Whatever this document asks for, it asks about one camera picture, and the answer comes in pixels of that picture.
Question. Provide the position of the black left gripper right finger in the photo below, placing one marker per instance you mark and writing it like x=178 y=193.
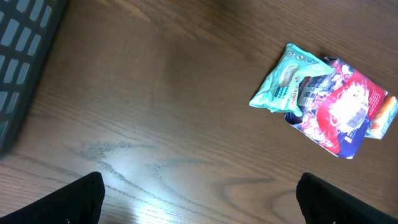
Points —
x=321 y=202

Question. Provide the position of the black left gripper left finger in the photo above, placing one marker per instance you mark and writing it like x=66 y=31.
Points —
x=79 y=202

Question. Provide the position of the purple red snack packet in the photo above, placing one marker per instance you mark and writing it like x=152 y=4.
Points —
x=337 y=109

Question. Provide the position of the white orange small packet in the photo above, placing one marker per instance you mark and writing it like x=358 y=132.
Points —
x=381 y=122

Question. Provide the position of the teal wipes packet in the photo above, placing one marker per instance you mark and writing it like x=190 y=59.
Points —
x=279 y=92

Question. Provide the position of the grey plastic basket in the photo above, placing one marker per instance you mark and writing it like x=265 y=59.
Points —
x=28 y=29

